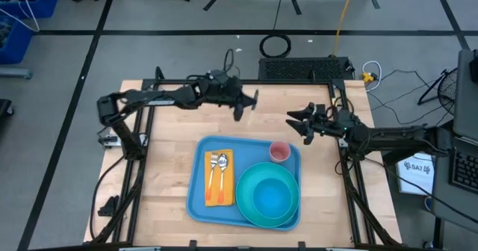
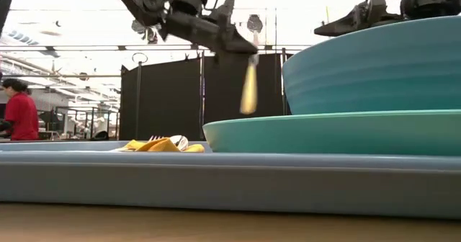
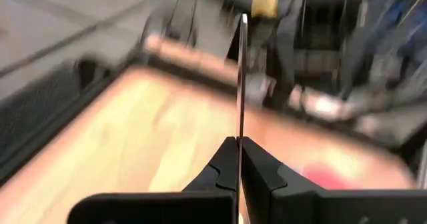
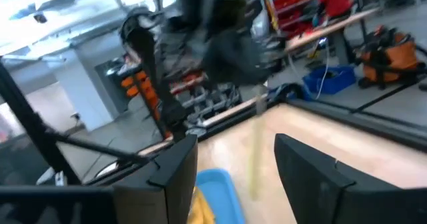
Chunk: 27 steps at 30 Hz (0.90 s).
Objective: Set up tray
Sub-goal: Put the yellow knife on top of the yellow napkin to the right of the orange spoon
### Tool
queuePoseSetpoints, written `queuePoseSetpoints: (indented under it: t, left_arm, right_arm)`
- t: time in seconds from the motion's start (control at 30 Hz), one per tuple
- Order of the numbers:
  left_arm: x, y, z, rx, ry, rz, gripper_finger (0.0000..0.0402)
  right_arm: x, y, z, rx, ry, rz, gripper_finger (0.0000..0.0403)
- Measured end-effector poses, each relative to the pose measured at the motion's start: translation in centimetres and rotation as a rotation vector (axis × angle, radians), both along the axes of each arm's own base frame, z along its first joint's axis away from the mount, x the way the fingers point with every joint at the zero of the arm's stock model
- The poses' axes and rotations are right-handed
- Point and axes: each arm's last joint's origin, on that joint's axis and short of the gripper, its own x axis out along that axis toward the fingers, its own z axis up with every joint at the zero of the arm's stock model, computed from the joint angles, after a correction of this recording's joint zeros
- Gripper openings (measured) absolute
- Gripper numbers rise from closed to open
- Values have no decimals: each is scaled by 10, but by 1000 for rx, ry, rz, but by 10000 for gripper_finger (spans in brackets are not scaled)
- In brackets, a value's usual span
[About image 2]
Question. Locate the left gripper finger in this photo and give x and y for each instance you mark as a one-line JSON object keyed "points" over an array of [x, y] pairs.
{"points": [[234, 42]]}

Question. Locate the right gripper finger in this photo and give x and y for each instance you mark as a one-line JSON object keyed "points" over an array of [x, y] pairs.
{"points": [[345, 24]]}

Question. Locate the blue bowl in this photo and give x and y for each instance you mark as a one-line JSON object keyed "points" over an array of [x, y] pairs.
{"points": [[378, 72]]}

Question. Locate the teal plate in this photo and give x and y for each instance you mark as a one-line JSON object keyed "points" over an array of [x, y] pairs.
{"points": [[324, 134]]}

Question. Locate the yellow sponge cloth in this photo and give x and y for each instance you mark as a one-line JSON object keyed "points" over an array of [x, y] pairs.
{"points": [[160, 146]]}

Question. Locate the blue plastic tray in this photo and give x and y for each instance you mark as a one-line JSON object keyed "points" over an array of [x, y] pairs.
{"points": [[216, 184]]}

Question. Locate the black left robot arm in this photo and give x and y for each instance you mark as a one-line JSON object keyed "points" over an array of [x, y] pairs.
{"points": [[140, 0]]}

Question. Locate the black partition screen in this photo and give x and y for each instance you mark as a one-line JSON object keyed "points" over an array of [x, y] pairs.
{"points": [[165, 98]]}

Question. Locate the person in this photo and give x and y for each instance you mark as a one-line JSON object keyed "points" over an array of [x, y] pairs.
{"points": [[21, 116]]}

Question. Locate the black aluminium frame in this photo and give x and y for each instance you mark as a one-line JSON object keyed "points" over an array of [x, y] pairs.
{"points": [[5, 0]]}

